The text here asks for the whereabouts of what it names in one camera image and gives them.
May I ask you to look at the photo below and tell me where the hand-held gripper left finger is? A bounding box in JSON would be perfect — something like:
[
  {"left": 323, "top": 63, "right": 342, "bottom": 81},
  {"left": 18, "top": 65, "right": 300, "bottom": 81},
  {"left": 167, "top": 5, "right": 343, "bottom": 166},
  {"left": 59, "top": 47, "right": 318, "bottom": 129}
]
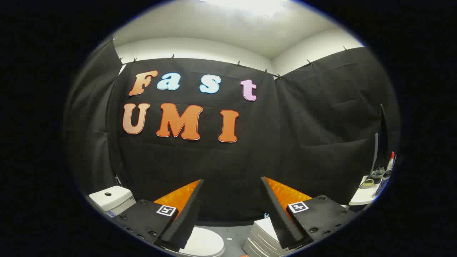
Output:
[{"left": 112, "top": 179, "right": 205, "bottom": 250}]

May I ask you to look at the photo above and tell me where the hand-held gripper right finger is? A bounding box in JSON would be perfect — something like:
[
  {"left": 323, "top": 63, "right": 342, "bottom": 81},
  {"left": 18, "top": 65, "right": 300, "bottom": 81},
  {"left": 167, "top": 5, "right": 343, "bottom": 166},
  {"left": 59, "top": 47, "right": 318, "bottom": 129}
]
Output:
[{"left": 261, "top": 176, "right": 358, "bottom": 250}]

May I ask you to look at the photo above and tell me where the white toilet lid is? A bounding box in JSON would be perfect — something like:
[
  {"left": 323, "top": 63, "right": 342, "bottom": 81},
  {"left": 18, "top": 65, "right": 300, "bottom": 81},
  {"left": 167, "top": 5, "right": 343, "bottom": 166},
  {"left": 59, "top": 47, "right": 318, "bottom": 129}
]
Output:
[{"left": 178, "top": 227, "right": 225, "bottom": 257}]

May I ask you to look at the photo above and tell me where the white toilet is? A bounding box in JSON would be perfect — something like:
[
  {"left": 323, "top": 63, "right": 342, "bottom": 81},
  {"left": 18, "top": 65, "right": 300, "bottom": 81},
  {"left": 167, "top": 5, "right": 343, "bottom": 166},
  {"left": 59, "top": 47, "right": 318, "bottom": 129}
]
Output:
[{"left": 88, "top": 185, "right": 137, "bottom": 218}]

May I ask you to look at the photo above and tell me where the white drawer cabinet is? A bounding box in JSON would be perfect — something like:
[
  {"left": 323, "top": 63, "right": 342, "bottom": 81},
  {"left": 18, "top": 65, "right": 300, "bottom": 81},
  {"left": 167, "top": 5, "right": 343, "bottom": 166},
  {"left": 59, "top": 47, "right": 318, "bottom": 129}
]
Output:
[{"left": 243, "top": 217, "right": 290, "bottom": 257}]

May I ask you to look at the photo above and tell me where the black backdrop cloth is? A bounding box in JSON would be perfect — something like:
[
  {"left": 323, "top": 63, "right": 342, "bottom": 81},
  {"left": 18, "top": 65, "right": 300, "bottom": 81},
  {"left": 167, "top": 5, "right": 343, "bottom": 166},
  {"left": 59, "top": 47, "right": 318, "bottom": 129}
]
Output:
[{"left": 64, "top": 39, "right": 400, "bottom": 227}]

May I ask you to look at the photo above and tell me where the white side shelf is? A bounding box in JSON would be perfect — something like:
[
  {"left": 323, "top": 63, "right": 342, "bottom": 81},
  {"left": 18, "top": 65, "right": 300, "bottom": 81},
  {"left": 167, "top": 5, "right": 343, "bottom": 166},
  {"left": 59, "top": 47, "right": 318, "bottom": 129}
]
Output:
[{"left": 348, "top": 175, "right": 380, "bottom": 206}]

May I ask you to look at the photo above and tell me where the red capped bottle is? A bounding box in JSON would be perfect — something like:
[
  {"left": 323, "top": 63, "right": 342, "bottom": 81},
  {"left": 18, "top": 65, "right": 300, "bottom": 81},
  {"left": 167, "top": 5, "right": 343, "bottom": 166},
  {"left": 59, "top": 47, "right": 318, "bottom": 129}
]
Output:
[{"left": 385, "top": 151, "right": 396, "bottom": 180}]

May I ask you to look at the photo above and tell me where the dark flat monitor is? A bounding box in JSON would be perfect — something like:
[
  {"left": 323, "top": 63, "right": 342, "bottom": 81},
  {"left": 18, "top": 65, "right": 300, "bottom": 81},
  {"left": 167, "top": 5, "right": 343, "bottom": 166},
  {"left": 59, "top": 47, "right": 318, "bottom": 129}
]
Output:
[{"left": 371, "top": 104, "right": 390, "bottom": 172}]

